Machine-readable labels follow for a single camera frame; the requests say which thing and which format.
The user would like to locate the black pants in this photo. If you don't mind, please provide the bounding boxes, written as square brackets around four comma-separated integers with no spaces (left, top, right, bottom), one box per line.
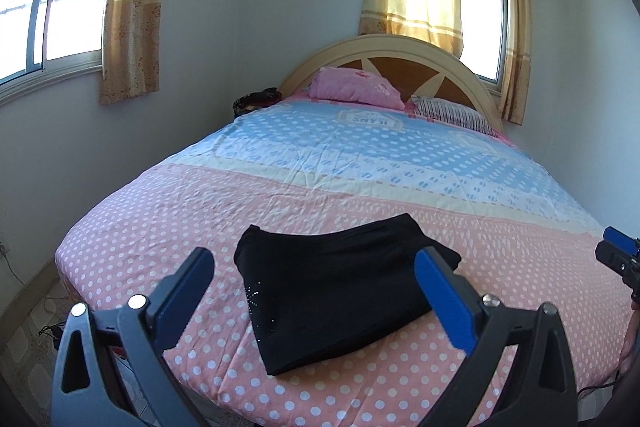
[234,213,461,376]

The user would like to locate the brown curtain right of headboard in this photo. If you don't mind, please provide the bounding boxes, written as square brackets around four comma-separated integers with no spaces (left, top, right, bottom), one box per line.
[499,0,532,126]

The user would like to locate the striped pillow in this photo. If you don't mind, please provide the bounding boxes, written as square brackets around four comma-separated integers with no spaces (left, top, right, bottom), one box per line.
[411,95,494,135]

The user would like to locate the patterned pink blue bedspread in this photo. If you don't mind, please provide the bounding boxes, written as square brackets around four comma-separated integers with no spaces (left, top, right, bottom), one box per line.
[55,96,631,426]

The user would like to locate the dark item beside bed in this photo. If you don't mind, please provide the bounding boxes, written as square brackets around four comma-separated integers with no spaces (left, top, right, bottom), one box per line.
[232,87,282,118]

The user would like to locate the window behind headboard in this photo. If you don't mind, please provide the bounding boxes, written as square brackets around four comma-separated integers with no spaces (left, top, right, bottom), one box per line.
[461,0,508,89]

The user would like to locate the side window right curtain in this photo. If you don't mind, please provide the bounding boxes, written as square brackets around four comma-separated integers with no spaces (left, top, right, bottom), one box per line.
[99,0,162,105]

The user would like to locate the cream wooden headboard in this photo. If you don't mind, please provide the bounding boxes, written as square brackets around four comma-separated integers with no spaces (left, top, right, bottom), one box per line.
[280,35,503,132]

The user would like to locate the pink pillow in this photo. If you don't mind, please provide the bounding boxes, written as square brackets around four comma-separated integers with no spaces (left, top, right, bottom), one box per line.
[307,66,405,110]

